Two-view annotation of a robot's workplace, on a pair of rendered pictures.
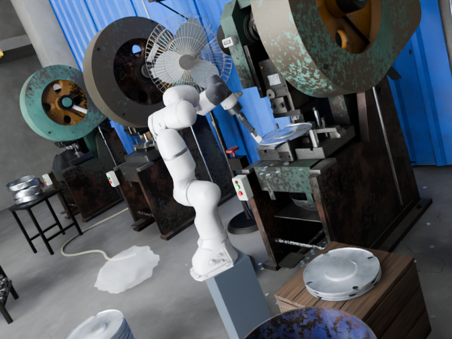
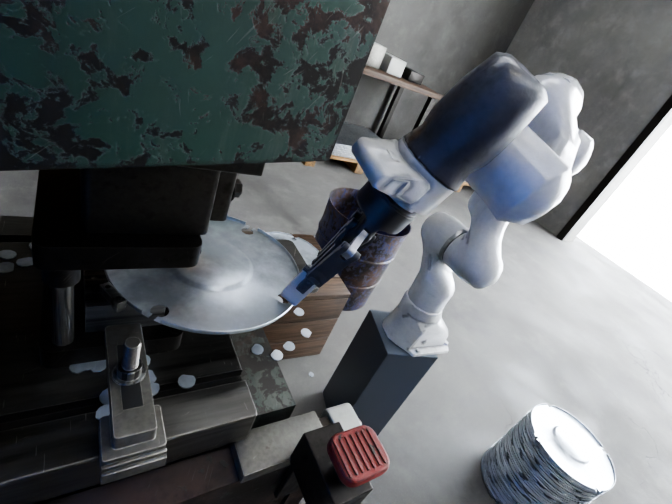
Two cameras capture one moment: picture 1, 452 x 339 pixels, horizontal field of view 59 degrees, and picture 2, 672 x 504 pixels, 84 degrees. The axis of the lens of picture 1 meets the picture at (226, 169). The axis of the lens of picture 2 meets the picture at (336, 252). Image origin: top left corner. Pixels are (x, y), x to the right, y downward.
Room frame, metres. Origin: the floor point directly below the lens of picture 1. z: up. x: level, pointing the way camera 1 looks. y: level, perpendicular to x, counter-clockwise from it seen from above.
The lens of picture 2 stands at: (2.51, -0.23, 1.17)
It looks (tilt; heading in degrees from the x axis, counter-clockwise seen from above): 31 degrees down; 175
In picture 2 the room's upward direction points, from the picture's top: 24 degrees clockwise
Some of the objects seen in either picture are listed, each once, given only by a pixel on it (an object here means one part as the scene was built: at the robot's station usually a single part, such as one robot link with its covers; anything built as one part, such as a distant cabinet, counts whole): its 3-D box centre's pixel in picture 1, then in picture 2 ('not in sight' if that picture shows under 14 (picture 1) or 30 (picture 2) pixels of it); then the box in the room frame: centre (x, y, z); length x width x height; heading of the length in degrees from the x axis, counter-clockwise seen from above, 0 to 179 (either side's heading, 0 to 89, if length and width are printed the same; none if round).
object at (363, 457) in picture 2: (234, 154); (349, 466); (2.24, -0.07, 0.72); 0.07 x 0.06 x 0.08; 127
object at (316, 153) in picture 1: (305, 143); (115, 318); (2.11, -0.46, 0.68); 0.45 x 0.30 x 0.06; 37
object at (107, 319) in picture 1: (93, 331); (571, 443); (1.66, 0.84, 0.31); 0.29 x 0.29 x 0.01
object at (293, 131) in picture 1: (284, 133); (212, 262); (2.04, -0.35, 0.78); 0.29 x 0.29 x 0.01
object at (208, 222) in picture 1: (207, 208); (437, 259); (1.58, 0.13, 0.71); 0.18 x 0.11 x 0.25; 37
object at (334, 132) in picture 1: (326, 126); not in sight; (1.98, -0.56, 0.76); 0.17 x 0.06 x 0.10; 37
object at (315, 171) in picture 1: (371, 169); not in sight; (1.98, -0.73, 0.45); 0.92 x 0.12 x 0.90; 127
